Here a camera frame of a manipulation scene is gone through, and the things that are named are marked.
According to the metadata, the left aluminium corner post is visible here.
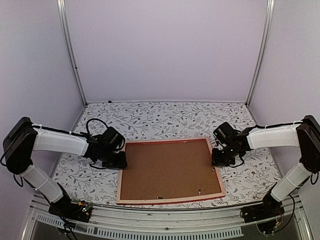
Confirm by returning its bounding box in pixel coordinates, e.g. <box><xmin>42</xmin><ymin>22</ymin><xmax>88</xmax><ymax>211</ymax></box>
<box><xmin>56</xmin><ymin>0</ymin><xmax>88</xmax><ymax>108</ymax></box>

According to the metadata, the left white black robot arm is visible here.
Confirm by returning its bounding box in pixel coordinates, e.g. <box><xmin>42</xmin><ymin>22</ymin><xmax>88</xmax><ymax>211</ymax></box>
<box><xmin>0</xmin><ymin>116</ymin><xmax>128</xmax><ymax>217</ymax></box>

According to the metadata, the floral patterned table cover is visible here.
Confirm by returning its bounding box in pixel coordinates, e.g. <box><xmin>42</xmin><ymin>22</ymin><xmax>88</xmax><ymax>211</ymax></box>
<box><xmin>52</xmin><ymin>102</ymin><xmax>281</xmax><ymax>209</ymax></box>

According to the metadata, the right aluminium corner post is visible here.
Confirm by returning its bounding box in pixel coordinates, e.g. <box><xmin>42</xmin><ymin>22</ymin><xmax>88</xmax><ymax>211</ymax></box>
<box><xmin>245</xmin><ymin>0</ymin><xmax>275</xmax><ymax>108</ymax></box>

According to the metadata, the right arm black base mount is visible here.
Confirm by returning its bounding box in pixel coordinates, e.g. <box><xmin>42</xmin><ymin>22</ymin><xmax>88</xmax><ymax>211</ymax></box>
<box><xmin>239</xmin><ymin>192</ymin><xmax>285</xmax><ymax>223</ymax></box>

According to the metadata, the aluminium corner post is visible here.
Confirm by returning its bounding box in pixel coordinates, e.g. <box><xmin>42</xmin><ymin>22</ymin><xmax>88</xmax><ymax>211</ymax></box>
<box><xmin>245</xmin><ymin>0</ymin><xmax>275</xmax><ymax>108</ymax></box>
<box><xmin>56</xmin><ymin>0</ymin><xmax>88</xmax><ymax>108</ymax></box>

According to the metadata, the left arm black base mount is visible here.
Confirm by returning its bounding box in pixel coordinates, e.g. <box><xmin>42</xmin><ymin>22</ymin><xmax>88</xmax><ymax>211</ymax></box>
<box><xmin>48</xmin><ymin>191</ymin><xmax>92</xmax><ymax>223</ymax></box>

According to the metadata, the brown cardboard backing board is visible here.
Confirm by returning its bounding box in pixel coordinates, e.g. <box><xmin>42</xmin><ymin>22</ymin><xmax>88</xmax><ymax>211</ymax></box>
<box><xmin>120</xmin><ymin>139</ymin><xmax>222</xmax><ymax>201</ymax></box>

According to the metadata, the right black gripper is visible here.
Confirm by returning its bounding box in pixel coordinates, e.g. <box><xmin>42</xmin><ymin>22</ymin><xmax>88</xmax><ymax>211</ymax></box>
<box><xmin>212</xmin><ymin>143</ymin><xmax>241</xmax><ymax>167</ymax></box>

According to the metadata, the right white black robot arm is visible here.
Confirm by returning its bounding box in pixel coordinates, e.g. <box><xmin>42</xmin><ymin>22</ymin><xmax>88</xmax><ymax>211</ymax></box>
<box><xmin>211</xmin><ymin>115</ymin><xmax>320</xmax><ymax>218</ymax></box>

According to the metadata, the red wooden picture frame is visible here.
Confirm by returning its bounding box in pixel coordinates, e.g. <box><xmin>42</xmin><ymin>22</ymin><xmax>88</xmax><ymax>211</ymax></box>
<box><xmin>115</xmin><ymin>136</ymin><xmax>226</xmax><ymax>206</ymax></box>

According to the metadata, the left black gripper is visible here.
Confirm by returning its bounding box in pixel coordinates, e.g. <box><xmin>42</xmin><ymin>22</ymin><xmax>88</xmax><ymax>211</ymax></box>
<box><xmin>100</xmin><ymin>148</ymin><xmax>127</xmax><ymax>170</ymax></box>

